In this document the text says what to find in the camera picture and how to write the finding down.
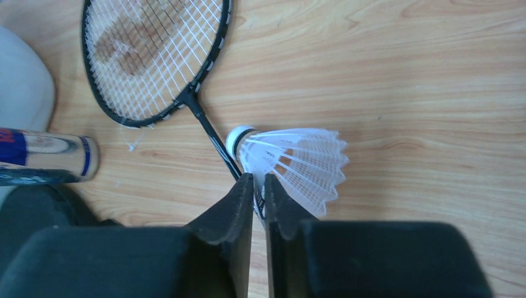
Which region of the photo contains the black Crossway racket bag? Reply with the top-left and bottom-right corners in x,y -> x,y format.
1,184 -> 119,274

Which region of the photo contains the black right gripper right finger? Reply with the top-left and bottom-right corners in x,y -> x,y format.
264,174 -> 493,297

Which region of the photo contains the silver blue drink can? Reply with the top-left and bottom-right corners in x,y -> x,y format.
1,128 -> 100,186

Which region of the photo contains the left black badminton racket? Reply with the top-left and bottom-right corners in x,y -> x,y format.
81,1 -> 242,179

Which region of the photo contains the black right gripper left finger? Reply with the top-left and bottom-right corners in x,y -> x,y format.
1,174 -> 253,297

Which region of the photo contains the white oval vegetable basket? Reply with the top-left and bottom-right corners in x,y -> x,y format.
1,27 -> 56,132

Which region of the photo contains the white shuttlecock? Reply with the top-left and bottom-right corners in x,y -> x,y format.
225,125 -> 349,222

